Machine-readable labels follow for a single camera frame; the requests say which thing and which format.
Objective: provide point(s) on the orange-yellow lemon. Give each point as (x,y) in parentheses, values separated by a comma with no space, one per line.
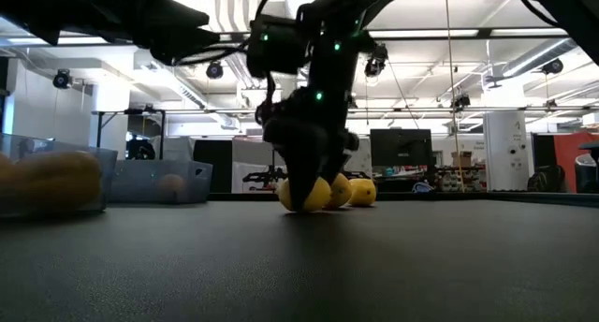
(341,193)

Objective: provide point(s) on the clear grey plastic bin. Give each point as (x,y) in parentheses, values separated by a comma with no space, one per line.
(135,181)
(108,181)

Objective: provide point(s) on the yellow bell pepper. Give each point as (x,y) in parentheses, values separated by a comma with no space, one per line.
(56,181)

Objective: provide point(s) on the long ceiling light bar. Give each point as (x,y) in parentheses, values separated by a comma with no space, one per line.
(421,33)

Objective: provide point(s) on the silver ventilation duct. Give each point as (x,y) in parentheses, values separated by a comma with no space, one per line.
(529,60)

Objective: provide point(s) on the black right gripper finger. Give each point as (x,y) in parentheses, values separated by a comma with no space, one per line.
(338,165)
(302,172)

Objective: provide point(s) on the black backpack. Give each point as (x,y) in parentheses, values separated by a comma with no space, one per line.
(545,179)

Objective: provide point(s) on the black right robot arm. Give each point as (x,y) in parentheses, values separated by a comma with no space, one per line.
(337,27)

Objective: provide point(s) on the cardboard box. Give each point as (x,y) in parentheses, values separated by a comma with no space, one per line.
(462,159)

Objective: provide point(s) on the black computer monitor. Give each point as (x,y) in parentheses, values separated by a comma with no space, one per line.
(400,146)

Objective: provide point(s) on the black ceiling spotlight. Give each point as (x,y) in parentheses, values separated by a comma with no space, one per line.
(378,62)
(462,102)
(553,67)
(62,80)
(214,71)

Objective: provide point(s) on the orange partition panel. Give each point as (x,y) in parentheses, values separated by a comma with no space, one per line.
(566,158)

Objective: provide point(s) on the black partition panel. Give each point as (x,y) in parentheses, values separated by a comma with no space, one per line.
(213,167)

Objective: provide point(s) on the black background robot arm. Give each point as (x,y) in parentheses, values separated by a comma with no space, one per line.
(262,178)

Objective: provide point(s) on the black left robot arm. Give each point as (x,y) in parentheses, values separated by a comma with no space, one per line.
(70,8)

